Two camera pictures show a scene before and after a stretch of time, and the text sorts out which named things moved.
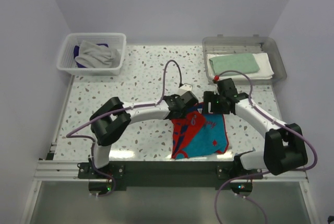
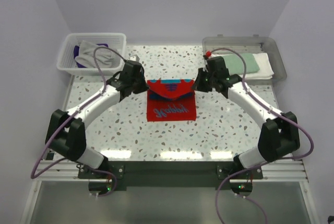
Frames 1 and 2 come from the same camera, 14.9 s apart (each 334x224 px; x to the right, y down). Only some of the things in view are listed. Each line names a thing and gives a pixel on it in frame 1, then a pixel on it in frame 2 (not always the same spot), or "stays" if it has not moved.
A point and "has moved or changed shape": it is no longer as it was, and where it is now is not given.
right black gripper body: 217,105 -> 205,82
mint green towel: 241,62 stays
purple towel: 76,51 stays
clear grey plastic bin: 255,44 stays
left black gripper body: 182,115 -> 140,85
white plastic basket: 66,62 stays
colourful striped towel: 199,134 has moved or changed shape
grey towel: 97,57 stays
